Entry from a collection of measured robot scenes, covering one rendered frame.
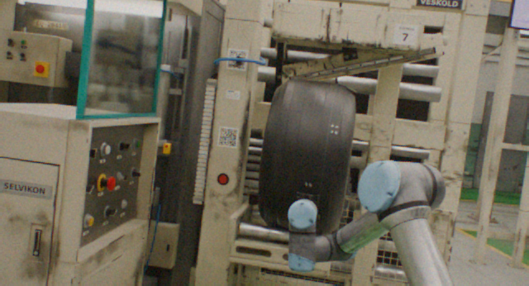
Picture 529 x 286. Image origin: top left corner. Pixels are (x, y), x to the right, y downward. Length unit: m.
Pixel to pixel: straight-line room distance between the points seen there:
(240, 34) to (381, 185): 1.00
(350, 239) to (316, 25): 1.03
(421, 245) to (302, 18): 1.31
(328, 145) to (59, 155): 0.83
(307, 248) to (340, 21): 1.07
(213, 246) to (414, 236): 1.06
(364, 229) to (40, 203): 0.84
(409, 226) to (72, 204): 0.83
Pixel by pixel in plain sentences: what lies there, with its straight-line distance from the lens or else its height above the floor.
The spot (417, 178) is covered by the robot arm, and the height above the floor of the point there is 1.25.
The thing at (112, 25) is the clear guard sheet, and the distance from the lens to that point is 1.58.
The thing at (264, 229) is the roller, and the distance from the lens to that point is 1.97.
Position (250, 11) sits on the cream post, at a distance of 2.03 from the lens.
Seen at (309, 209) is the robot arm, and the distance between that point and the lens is 1.48.
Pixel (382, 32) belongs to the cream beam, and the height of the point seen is 1.70.
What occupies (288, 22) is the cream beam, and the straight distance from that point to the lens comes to 2.27.
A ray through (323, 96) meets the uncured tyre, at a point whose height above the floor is 1.41.
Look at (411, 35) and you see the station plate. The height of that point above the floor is 1.70.
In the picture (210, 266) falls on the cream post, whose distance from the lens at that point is 2.12.
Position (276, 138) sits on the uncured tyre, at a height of 1.25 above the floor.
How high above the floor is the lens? 1.38
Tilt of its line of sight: 4 degrees down
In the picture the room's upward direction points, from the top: 7 degrees clockwise
